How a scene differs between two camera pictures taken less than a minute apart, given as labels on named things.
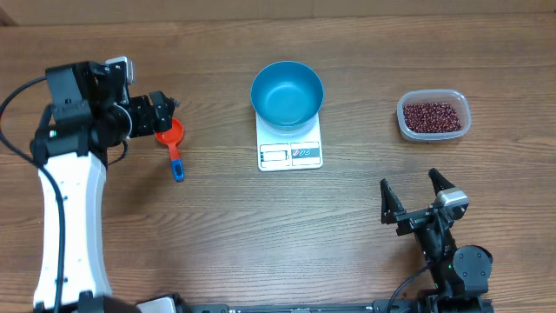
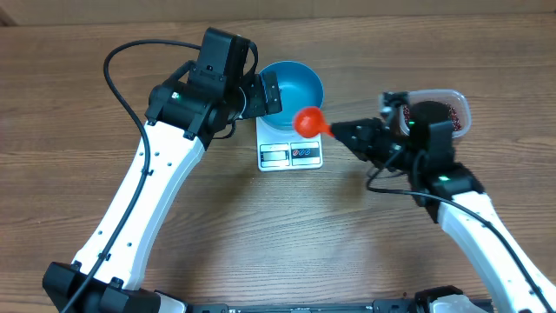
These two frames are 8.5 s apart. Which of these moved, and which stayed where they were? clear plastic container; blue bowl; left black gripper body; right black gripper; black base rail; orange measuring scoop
Moved: left black gripper body; right black gripper; orange measuring scoop
Stayed: black base rail; blue bowl; clear plastic container
